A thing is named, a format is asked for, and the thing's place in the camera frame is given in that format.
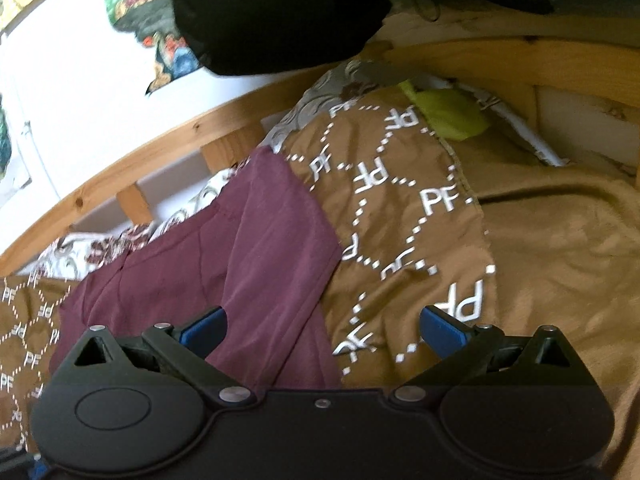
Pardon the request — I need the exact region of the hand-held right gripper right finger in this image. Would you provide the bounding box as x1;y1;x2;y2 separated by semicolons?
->
391;305;599;407

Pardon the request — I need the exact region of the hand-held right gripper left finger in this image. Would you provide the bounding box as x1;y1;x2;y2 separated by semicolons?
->
49;305;257;408

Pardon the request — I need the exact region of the maroon small garment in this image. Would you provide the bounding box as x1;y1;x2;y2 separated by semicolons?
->
50;146;346;391

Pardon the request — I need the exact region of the brown printed blanket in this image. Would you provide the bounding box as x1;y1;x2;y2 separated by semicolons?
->
0;87;498;456

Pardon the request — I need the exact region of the plain tan fleece blanket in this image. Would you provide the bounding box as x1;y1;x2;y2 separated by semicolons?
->
440;130;640;480

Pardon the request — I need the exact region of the lime green cloth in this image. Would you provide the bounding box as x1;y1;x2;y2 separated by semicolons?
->
397;77;491;141

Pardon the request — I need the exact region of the tan draped cloth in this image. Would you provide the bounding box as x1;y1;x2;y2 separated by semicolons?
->
360;2;640;61

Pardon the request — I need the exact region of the black cloth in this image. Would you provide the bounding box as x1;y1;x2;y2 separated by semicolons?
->
172;0;556;78

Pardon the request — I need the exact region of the colourful cartoon wall poster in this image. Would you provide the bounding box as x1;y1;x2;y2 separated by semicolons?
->
99;0;203;96

